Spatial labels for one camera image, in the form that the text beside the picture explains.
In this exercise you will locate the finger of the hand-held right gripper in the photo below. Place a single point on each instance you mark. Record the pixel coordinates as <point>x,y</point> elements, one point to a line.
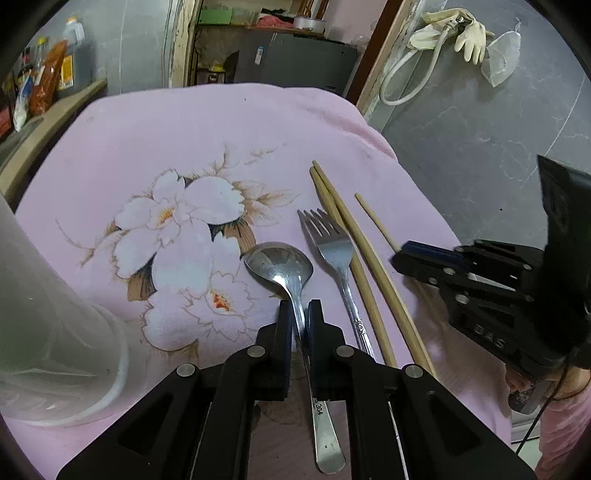
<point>434,261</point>

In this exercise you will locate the wooden door frame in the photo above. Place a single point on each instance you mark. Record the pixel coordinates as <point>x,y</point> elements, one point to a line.
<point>184,46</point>

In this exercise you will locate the person's right hand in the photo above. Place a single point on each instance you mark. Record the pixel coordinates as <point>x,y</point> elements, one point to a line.
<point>515,381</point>

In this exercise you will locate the cooking oil jug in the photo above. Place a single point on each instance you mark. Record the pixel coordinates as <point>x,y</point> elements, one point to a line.
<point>74,55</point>

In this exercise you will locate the white plastic utensil basket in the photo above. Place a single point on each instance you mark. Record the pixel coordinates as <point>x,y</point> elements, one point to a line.
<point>46,323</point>

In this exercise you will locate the green box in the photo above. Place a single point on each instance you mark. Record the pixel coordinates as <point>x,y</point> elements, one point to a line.
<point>216,17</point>

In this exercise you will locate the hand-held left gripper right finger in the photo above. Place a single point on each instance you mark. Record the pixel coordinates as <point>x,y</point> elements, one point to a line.
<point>315,318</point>

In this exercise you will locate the metal fork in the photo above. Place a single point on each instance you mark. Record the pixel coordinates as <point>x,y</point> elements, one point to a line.
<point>334,249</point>

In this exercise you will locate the grey refrigerator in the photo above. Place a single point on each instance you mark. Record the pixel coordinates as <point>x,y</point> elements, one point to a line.
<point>295,60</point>

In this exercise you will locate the metal spoon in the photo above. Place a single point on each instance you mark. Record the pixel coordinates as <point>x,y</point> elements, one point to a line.
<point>277,263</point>

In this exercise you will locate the pink cloth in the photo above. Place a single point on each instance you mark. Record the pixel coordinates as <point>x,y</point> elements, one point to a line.
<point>274,21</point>

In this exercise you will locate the cream rubber glove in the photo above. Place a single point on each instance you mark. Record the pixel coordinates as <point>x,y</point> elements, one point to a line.
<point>429,27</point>
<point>471,34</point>

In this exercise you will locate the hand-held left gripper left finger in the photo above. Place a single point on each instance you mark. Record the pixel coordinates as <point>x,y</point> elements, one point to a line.
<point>281,323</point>

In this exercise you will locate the small steel pot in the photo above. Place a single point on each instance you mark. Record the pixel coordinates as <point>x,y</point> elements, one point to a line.
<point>310,24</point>

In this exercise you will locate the set of wooden chopsticks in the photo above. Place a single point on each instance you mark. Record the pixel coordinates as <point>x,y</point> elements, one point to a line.
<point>345,210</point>

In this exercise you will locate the wooden chopstick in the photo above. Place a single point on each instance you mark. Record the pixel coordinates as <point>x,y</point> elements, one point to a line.
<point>375,219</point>

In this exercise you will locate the orange snack bag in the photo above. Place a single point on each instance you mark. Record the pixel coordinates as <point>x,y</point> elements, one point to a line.
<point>48,78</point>

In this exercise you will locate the pink floral blanket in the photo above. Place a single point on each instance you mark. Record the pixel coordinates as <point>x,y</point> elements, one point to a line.
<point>184,138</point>

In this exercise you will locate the white mesh bag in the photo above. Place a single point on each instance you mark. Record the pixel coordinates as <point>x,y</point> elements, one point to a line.
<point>501,60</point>

